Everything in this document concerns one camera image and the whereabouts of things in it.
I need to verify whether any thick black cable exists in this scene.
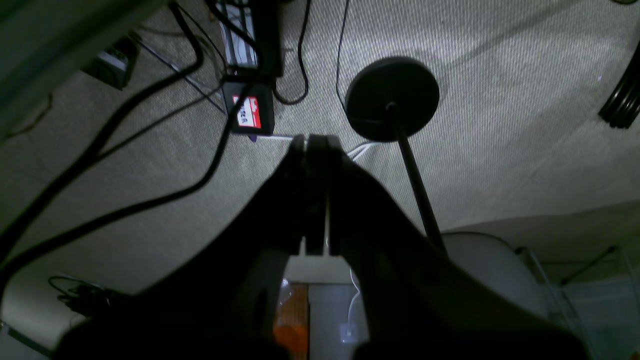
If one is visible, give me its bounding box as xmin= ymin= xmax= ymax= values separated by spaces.
xmin=0 ymin=2 xmax=251 ymax=291

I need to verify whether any black round lamp stand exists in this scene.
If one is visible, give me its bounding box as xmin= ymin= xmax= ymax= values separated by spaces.
xmin=343 ymin=55 xmax=446 ymax=251

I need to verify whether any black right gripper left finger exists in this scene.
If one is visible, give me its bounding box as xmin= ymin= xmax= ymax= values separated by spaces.
xmin=55 ymin=135 xmax=305 ymax=360

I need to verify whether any black power strip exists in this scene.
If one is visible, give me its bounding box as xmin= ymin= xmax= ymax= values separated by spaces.
xmin=215 ymin=0 xmax=284 ymax=78

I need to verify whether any black box red label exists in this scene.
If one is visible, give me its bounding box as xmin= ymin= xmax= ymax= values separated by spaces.
xmin=222 ymin=81 xmax=275 ymax=137

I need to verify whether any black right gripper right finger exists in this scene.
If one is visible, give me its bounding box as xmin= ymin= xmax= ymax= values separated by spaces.
xmin=307 ymin=135 xmax=588 ymax=360

